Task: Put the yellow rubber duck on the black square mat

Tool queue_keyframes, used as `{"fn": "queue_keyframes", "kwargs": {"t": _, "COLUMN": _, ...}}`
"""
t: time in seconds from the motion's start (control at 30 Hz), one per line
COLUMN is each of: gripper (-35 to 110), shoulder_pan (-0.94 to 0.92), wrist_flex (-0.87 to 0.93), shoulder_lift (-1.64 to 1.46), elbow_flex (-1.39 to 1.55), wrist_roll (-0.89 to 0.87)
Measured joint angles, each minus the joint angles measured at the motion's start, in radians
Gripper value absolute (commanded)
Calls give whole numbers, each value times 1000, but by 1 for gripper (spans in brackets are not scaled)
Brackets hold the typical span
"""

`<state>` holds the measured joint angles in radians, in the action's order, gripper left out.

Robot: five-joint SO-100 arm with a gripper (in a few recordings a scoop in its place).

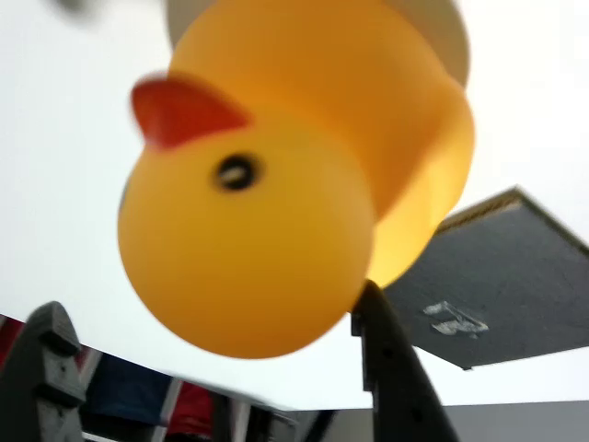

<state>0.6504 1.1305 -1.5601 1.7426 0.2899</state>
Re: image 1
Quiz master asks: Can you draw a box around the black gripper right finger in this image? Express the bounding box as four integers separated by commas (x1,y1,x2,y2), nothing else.
352,280,461,442

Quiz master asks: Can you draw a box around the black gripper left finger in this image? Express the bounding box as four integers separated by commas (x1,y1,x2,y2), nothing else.
0,301,88,442

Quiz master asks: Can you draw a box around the yellow rubber duck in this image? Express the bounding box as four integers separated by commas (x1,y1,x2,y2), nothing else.
117,0,476,360

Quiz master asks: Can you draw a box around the black cardboard square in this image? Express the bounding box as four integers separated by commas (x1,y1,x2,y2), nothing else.
381,185,589,372

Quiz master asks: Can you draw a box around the red fabric storage bin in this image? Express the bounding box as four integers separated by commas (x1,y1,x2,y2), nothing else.
169,381,217,435
0,317,20,367

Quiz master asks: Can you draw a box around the blue fabric storage bin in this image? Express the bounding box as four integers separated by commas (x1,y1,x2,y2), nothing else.
87,354,171,421

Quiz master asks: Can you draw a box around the clear tape patch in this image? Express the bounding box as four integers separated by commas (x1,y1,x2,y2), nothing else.
422,299,490,340

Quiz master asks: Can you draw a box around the white cube shelf unit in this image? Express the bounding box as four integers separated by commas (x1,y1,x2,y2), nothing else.
0,312,332,442

